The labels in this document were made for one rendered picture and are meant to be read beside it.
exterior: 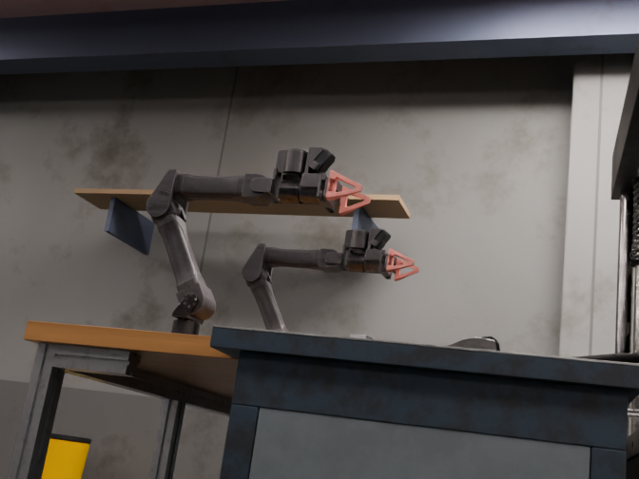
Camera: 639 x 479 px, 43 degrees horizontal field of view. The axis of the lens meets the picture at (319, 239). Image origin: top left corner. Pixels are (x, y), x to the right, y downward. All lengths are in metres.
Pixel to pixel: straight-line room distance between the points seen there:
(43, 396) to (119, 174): 4.20
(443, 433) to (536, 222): 3.57
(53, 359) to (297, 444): 0.59
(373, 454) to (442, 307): 3.44
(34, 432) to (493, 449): 0.90
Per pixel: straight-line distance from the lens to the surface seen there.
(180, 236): 1.96
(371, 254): 2.41
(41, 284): 5.90
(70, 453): 4.95
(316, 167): 1.89
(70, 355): 1.72
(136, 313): 5.43
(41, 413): 1.73
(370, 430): 1.34
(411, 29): 4.84
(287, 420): 1.38
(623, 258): 3.34
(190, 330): 1.88
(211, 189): 1.96
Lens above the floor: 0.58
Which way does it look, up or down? 16 degrees up
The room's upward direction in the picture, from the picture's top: 8 degrees clockwise
